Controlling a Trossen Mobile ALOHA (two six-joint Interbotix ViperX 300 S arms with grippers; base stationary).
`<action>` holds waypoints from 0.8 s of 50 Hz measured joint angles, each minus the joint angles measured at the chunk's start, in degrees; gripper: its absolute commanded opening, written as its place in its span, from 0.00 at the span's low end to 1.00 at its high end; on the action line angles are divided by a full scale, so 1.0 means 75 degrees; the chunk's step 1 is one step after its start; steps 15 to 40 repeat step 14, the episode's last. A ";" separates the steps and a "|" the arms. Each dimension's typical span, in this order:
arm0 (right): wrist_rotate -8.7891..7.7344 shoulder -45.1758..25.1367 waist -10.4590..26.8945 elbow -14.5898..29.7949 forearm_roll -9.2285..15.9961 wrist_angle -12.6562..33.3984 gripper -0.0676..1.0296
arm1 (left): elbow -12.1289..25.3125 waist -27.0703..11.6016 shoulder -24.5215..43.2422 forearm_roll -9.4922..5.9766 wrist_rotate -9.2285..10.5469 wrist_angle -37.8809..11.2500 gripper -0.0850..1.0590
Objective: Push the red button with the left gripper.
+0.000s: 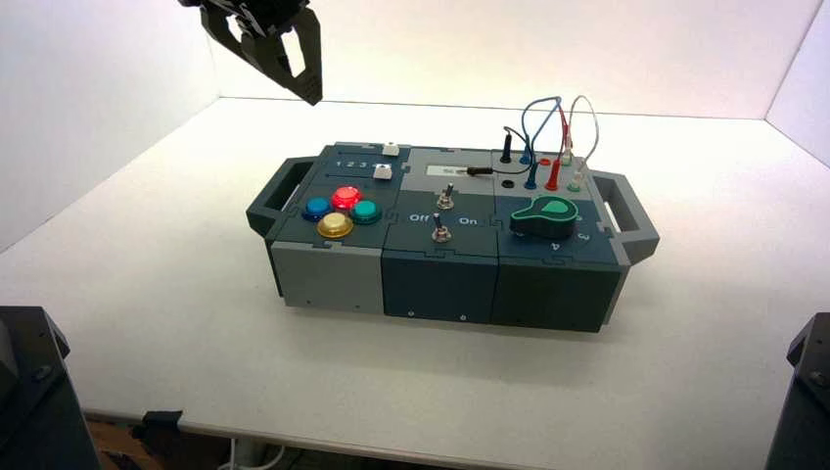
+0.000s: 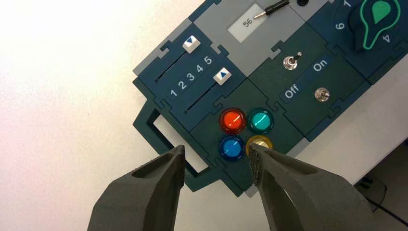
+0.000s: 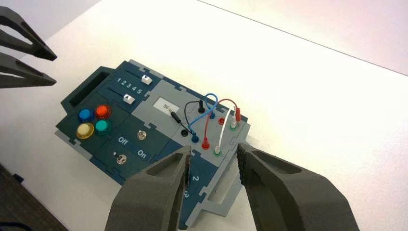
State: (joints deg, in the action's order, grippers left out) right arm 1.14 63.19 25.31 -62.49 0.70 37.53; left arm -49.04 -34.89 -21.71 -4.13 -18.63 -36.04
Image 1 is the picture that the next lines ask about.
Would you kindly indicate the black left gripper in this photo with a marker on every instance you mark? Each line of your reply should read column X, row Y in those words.
column 259, row 10

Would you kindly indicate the red push button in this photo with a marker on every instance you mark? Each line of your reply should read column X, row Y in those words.
column 347, row 197

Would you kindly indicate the blue push button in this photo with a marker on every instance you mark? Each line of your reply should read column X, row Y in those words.
column 317, row 207

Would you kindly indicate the green push button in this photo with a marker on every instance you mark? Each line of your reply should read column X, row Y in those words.
column 366, row 209

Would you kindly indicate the yellow push button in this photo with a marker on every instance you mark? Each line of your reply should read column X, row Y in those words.
column 334, row 224

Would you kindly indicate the white slider knob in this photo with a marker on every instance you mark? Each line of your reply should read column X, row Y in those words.
column 390, row 149
column 382, row 172

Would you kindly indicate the grey blue control box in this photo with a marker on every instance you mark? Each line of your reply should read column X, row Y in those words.
column 441, row 285

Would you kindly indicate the black green rotary knob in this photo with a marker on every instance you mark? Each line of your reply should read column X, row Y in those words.
column 544, row 220

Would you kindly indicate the black table clamp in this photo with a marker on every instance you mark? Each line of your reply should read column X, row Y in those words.
column 159, row 422

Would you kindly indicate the metal toggle switch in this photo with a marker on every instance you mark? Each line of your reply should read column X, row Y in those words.
column 441, row 233
column 445, row 198

